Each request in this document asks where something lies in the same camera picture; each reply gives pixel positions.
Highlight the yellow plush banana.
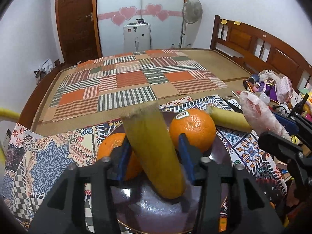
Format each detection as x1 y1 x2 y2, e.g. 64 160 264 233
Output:
121 102 186 200
206 106 252 133

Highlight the dark wine bottle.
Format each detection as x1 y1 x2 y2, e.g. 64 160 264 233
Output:
289 93 309 117

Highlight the pink patterned pouch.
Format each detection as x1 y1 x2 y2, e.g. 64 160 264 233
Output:
276 76 293 103

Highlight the plush doll purple dress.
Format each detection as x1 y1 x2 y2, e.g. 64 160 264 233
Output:
253 70 283 102

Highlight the colourful patterned tablecloth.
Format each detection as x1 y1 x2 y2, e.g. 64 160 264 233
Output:
0 95 289 234

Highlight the dark purple glossy plate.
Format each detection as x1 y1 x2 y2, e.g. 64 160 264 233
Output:
98 120 232 233

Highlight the orange fruit left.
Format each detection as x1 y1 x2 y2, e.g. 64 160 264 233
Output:
97 133 143 181

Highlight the wooden headboard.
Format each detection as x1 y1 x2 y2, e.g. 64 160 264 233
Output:
210 15 311 91

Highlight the orange with sticker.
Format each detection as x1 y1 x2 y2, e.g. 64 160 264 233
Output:
169 109 216 153

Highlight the yellow foam tube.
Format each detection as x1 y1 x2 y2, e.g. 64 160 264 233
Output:
0 108 20 123

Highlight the striped patchwork blanket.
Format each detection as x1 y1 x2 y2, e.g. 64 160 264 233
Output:
43 49 227 123

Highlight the grey clothes pile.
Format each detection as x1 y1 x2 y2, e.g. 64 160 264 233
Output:
34 59 55 85

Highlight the white standing fan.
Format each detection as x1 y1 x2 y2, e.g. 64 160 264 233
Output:
180 0 203 48

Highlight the white appliance box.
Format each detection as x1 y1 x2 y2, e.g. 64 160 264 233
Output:
123 18 151 53

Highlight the frosted glass door with hearts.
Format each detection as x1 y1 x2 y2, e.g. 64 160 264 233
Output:
97 0 184 56

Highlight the brown wooden door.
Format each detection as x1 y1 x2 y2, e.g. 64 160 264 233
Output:
55 0 102 65

